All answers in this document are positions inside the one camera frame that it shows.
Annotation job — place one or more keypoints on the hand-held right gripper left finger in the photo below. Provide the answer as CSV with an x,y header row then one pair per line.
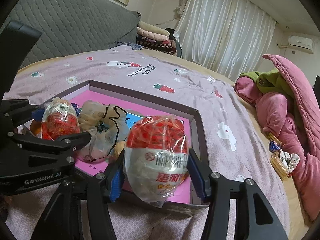
x,y
117,177

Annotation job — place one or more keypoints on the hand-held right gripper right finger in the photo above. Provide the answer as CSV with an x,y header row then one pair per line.
x,y
197,177

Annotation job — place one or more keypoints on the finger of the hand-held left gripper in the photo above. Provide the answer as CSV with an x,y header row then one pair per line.
x,y
70,141
38,113

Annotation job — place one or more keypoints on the small orange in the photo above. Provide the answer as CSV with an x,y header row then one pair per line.
x,y
35,130

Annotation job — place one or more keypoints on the toy egg with clear half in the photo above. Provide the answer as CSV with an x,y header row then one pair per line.
x,y
60,125

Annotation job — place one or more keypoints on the blue snack packet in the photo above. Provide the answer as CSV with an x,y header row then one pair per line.
x,y
76,110

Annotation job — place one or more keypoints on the beige sheer hair net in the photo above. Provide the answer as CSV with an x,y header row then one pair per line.
x,y
92,115

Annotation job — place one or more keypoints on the grey cardboard box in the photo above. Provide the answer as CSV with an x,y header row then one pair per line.
x,y
200,142

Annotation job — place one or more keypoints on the red white toy egg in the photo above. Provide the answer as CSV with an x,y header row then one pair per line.
x,y
155,142

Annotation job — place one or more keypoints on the blue candy wrapper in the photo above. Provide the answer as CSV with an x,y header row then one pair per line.
x,y
275,146

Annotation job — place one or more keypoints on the white floral scrunchie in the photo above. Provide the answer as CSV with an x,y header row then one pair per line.
x,y
288,160

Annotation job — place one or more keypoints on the grey quilted headboard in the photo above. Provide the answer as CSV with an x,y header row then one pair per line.
x,y
75,22

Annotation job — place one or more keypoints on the beige bed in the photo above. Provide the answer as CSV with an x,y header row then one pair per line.
x,y
292,202

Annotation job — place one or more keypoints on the pink quilt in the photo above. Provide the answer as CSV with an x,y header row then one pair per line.
x,y
275,110

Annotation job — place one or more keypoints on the strawberry printed blanket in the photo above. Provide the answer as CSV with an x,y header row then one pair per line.
x,y
162,72

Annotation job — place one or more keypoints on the blue patterned cloth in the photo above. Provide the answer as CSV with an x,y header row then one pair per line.
x,y
128,45

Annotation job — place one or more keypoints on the green blanket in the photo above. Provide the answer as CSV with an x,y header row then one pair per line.
x,y
270,81

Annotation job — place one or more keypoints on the dark patterned folded blanket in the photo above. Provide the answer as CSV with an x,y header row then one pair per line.
x,y
155,45

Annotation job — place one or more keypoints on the pink folded blanket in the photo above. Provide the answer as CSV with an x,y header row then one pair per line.
x,y
153,35

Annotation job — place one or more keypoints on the black bag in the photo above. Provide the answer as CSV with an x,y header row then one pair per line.
x,y
175,42

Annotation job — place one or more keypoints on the beige folded blanket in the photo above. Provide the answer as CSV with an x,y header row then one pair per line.
x,y
152,27

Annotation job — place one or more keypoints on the white curtain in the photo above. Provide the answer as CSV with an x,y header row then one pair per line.
x,y
225,30

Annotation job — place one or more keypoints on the black television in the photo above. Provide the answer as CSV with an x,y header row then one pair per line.
x,y
318,83

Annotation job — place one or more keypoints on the white air conditioner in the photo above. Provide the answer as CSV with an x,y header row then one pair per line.
x,y
301,44

